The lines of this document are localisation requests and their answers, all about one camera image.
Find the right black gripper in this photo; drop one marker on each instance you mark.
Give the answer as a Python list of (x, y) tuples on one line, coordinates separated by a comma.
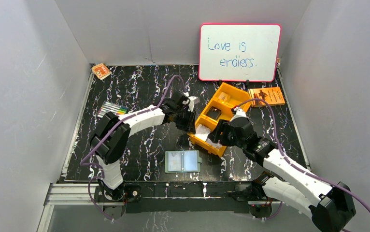
[(222, 126)]

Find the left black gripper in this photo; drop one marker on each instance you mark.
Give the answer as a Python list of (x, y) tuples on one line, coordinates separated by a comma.
[(187, 120)]

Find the white cards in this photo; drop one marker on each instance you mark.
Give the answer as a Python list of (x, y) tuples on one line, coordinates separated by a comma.
[(202, 133)]

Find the orange divided bin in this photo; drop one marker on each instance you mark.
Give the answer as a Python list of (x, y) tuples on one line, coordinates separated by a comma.
[(237, 96)]

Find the green card holder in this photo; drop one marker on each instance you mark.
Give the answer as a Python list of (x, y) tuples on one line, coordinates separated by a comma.
[(190, 161)]

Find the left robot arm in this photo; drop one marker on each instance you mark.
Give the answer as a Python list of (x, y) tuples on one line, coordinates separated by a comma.
[(109, 140)]

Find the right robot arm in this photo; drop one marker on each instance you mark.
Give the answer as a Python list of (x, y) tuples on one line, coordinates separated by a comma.
[(330, 208)]

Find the beige card in bin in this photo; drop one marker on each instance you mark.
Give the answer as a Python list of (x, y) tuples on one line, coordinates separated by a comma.
[(224, 97)]

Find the small orange card box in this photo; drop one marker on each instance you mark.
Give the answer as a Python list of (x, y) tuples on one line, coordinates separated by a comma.
[(101, 71)]

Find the small black box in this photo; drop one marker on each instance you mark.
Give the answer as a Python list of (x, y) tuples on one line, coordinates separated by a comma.
[(214, 113)]

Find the orange book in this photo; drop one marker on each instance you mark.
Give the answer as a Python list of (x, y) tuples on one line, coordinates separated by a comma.
[(272, 95)]

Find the marker pen set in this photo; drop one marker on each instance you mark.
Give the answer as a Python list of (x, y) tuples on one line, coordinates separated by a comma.
[(113, 108)]

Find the pink framed whiteboard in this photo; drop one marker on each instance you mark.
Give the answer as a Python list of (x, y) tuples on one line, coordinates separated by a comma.
[(238, 52)]

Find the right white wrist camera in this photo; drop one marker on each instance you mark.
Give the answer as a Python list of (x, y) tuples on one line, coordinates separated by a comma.
[(238, 112)]

